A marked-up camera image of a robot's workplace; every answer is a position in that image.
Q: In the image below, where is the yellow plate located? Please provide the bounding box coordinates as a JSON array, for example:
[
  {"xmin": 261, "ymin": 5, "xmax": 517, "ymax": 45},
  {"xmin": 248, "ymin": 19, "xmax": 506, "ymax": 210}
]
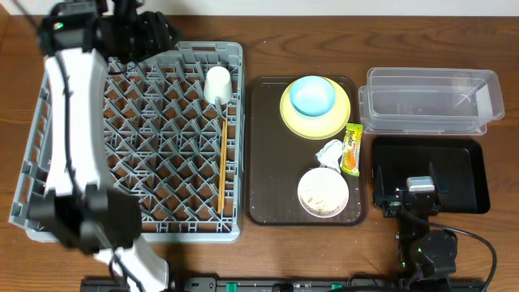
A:
[{"xmin": 280, "ymin": 77, "xmax": 351, "ymax": 140}]

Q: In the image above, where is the dark brown serving tray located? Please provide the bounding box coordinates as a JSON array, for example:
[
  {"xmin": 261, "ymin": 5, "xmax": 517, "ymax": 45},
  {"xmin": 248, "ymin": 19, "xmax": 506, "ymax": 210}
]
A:
[{"xmin": 244, "ymin": 76, "xmax": 368, "ymax": 226}]

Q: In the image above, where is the light blue bowl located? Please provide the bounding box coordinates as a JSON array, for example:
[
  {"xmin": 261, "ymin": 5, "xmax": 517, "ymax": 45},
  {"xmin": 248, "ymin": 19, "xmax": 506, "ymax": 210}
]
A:
[{"xmin": 289, "ymin": 75, "xmax": 336, "ymax": 118}]

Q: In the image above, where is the yellow snack wrapper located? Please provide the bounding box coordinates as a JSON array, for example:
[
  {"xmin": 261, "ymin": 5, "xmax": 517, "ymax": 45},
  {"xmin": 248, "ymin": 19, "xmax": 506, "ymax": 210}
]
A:
[{"xmin": 341, "ymin": 123, "xmax": 363, "ymax": 177}]

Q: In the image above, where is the crumpled white tissue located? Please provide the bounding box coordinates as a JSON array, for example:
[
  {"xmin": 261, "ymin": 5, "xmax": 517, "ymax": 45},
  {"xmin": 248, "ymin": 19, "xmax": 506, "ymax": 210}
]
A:
[{"xmin": 315, "ymin": 140, "xmax": 343, "ymax": 173}]

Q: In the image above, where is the white bowl with food scraps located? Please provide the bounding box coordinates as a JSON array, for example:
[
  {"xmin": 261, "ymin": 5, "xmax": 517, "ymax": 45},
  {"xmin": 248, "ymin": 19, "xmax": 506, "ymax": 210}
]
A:
[{"xmin": 297, "ymin": 167, "xmax": 350, "ymax": 218}]

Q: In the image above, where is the black plastic tray bin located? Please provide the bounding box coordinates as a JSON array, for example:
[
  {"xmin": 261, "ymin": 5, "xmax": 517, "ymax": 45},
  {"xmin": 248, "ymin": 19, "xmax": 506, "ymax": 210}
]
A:
[{"xmin": 372, "ymin": 136, "xmax": 491, "ymax": 214}]

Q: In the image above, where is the wooden chopstick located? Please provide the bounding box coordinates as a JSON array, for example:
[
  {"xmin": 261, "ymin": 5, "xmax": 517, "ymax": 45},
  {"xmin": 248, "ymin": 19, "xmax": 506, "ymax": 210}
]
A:
[
  {"xmin": 217, "ymin": 118, "xmax": 227, "ymax": 215},
  {"xmin": 218, "ymin": 117, "xmax": 228, "ymax": 215}
]

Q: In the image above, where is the white plastic cup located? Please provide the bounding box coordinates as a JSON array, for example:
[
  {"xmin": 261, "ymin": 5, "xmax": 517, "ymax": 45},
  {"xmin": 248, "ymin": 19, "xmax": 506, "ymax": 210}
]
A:
[{"xmin": 204, "ymin": 66, "xmax": 233, "ymax": 105}]

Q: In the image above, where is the clear plastic bin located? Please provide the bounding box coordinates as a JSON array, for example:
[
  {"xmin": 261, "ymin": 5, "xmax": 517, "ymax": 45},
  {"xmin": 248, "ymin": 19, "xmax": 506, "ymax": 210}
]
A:
[{"xmin": 358, "ymin": 67, "xmax": 505, "ymax": 135}]

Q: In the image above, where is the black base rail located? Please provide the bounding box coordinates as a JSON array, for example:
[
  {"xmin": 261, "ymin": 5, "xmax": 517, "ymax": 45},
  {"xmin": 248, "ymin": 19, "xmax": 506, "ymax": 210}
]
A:
[{"xmin": 79, "ymin": 276, "xmax": 483, "ymax": 292}]

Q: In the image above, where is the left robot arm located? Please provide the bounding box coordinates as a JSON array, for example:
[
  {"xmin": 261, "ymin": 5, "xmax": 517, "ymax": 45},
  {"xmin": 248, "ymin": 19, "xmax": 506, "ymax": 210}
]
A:
[{"xmin": 28, "ymin": 1, "xmax": 180, "ymax": 291}]

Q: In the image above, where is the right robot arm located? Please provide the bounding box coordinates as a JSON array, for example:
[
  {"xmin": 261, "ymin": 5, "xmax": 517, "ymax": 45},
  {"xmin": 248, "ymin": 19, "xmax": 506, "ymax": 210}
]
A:
[{"xmin": 372, "ymin": 164, "xmax": 457, "ymax": 289}]

